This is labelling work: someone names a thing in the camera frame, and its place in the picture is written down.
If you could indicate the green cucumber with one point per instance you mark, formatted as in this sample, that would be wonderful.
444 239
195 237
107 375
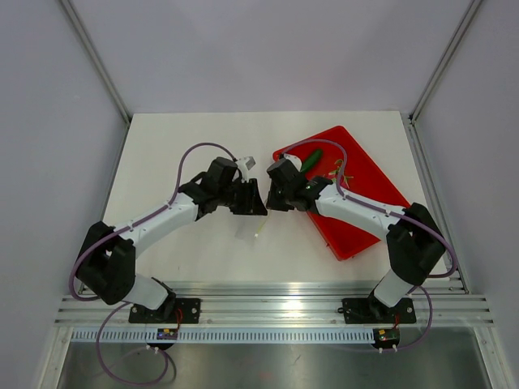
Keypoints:
312 160

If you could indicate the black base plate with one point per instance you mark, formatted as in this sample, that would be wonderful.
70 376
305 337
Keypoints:
172 311
357 312

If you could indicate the aluminium mounting rail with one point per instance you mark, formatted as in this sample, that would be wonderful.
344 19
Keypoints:
316 304

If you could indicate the white slotted cable duct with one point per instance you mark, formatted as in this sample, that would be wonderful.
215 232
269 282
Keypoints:
228 336

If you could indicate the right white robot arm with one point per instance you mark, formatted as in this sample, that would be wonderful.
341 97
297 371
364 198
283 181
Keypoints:
415 244

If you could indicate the small circuit board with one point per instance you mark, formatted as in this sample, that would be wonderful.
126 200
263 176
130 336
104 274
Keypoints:
388 336
167 334

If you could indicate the clear zip top bag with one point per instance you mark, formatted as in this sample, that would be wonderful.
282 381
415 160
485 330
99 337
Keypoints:
249 228

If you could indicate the right aluminium frame post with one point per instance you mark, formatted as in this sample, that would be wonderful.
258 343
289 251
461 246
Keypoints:
446 58

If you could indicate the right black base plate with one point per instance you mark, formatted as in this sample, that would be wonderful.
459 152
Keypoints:
357 312

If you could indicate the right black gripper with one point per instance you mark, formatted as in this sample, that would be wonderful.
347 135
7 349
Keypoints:
273 203

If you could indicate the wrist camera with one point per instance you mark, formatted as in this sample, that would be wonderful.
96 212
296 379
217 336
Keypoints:
246 163
296 161

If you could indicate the left small circuit board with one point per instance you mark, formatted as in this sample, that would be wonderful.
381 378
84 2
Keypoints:
167 334

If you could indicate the right small circuit board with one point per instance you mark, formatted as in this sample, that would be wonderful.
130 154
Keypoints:
388 336

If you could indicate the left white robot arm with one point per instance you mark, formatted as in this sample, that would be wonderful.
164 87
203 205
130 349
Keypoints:
107 260

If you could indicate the aluminium frame post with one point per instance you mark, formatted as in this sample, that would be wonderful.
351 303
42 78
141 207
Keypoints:
446 58
79 28

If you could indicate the left aluminium frame post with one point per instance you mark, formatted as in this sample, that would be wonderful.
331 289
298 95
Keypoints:
79 28

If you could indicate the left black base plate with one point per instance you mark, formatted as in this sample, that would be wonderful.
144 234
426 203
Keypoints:
172 311

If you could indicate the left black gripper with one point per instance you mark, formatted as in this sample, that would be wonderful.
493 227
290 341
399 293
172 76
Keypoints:
252 203

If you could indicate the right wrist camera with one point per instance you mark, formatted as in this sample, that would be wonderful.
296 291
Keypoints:
296 161

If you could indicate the red plastic tray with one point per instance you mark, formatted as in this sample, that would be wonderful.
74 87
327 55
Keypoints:
362 176

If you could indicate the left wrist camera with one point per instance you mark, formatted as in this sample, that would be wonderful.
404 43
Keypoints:
246 163

